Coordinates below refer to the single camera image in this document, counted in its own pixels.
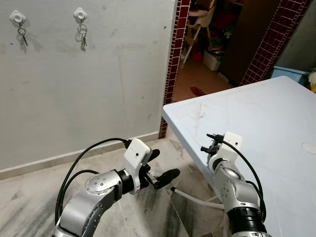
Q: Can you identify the white table leg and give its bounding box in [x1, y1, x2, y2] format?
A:
[170, 186, 224, 211]

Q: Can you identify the white plastic table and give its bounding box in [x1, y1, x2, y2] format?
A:
[162, 76, 316, 237]

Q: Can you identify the white plastic bin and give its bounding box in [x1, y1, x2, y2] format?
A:
[203, 48, 223, 71]

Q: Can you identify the round white table cap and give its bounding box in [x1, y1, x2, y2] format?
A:
[301, 142, 316, 155]

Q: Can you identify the light blue plastic box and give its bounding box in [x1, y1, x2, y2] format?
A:
[270, 65, 311, 87]

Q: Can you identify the dark brown wooden door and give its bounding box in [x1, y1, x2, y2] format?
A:
[217, 0, 283, 85]

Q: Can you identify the yellow patterned cloth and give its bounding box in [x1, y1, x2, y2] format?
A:
[309, 69, 316, 93]

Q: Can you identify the beige high chair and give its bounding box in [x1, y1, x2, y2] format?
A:
[180, 0, 218, 70]

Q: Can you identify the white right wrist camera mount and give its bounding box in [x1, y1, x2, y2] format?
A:
[207, 132, 243, 171]

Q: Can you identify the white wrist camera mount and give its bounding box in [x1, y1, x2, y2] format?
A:
[207, 132, 243, 171]
[122, 138, 152, 184]

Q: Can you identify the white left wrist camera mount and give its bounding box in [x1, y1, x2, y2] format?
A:
[122, 138, 152, 184]

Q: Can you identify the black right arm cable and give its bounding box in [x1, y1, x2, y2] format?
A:
[218, 138, 268, 221]

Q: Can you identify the short black left arm cable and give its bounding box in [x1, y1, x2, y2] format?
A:
[58, 169, 101, 205]

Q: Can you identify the key bunch on ring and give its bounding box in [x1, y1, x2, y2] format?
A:
[76, 22, 90, 51]

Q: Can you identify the white wall hook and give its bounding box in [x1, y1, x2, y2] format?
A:
[10, 10, 27, 25]
[74, 7, 88, 23]

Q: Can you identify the single key on ring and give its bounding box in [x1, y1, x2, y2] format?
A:
[17, 23, 29, 47]

